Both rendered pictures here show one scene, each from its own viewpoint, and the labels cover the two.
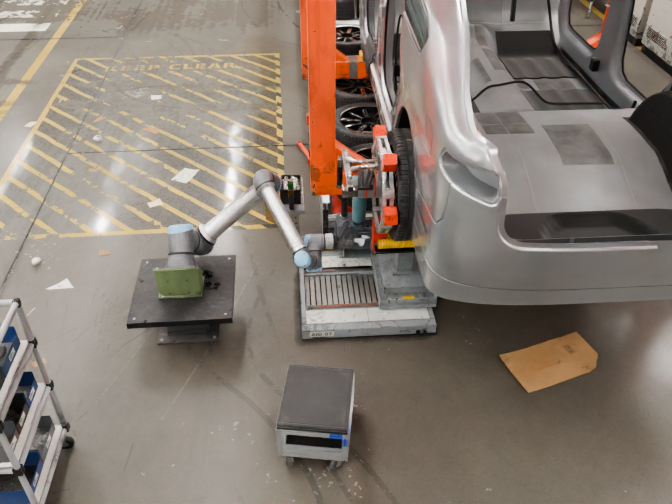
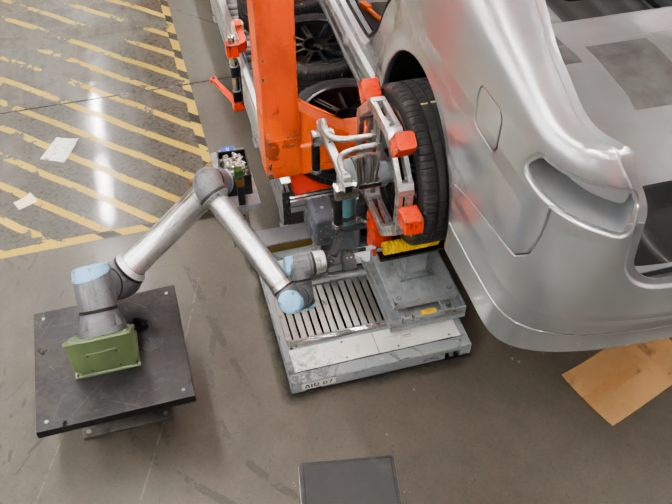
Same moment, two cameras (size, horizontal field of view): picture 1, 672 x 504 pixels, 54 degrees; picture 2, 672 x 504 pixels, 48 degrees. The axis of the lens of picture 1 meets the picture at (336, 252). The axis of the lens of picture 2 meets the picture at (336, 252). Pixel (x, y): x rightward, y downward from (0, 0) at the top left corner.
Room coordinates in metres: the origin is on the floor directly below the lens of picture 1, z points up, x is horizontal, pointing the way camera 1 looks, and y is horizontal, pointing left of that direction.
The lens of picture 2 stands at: (1.02, 0.38, 2.83)
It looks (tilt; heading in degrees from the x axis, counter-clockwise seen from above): 46 degrees down; 349
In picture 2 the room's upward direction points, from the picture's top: straight up
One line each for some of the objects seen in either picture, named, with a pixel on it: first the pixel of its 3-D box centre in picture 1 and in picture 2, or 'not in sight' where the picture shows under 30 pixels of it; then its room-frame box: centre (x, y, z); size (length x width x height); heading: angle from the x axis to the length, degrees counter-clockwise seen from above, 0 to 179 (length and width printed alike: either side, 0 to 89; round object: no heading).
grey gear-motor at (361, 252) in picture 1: (365, 236); (349, 225); (3.62, -0.20, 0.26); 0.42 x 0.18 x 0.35; 94
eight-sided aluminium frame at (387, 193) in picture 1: (381, 185); (382, 168); (3.31, -0.27, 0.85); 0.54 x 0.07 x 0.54; 4
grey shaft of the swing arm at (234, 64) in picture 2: not in sight; (235, 74); (4.96, 0.21, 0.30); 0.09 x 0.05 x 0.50; 4
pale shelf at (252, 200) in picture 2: (291, 195); (234, 179); (3.85, 0.31, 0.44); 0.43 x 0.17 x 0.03; 4
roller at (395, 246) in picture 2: (398, 243); (410, 243); (3.20, -0.38, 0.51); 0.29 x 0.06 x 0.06; 94
